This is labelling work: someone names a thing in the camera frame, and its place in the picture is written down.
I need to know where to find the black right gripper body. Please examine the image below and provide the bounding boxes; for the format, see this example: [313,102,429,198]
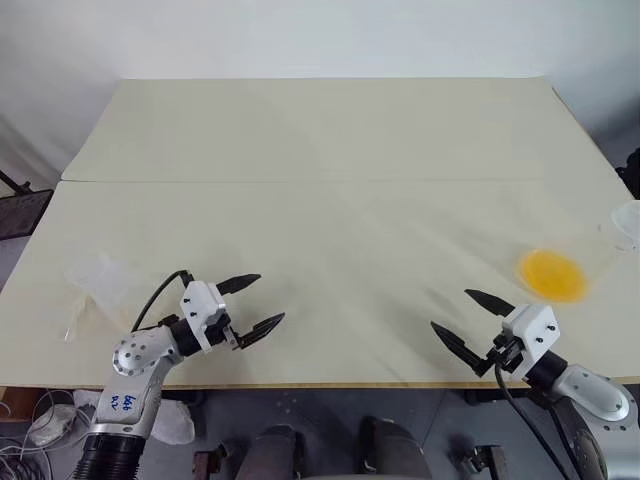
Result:
[482,331,527,376]

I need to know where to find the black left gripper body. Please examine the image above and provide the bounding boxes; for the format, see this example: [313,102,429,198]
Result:
[203,314,247,351]

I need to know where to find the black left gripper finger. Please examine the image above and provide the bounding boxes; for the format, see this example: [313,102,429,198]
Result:
[233,312,287,350]
[215,272,263,297]

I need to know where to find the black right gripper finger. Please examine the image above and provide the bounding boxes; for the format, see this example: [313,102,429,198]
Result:
[430,321,494,378]
[464,288,515,318]

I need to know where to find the large clear conical flask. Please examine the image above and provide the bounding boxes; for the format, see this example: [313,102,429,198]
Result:
[514,198,640,306]

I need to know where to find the dark rounded shape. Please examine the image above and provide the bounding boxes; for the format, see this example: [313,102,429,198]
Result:
[247,423,307,480]
[358,414,432,480]

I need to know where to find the dark object at table side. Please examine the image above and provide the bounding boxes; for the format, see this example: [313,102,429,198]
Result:
[615,143,640,202]

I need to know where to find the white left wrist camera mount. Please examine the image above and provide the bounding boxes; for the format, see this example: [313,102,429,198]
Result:
[179,280,232,354]

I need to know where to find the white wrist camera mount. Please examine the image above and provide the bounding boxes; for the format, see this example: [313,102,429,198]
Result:
[501,302,559,377]
[179,280,232,354]

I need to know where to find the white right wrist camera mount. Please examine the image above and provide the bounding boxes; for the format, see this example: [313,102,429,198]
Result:
[501,302,559,377]

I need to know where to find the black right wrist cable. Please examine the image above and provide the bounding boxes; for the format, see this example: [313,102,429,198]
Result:
[492,362,576,480]

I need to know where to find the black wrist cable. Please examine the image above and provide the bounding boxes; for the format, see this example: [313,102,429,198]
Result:
[492,362,576,480]
[131,269,197,334]

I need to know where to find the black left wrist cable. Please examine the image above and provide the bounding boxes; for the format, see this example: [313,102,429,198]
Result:
[131,269,197,334]

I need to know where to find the brown metal bracket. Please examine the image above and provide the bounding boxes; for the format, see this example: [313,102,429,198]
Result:
[193,448,227,480]
[450,441,507,480]

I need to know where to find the black metal frame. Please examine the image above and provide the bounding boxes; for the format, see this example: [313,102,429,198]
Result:
[0,168,55,242]

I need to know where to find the tangled white wires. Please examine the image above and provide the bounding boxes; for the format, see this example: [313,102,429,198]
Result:
[0,389,81,480]

